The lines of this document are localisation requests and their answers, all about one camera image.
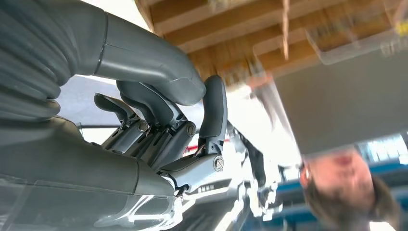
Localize grey laptop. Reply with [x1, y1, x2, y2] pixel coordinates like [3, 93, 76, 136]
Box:
[274, 48, 408, 157]

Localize person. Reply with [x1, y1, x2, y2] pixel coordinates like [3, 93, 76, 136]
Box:
[299, 148, 403, 231]

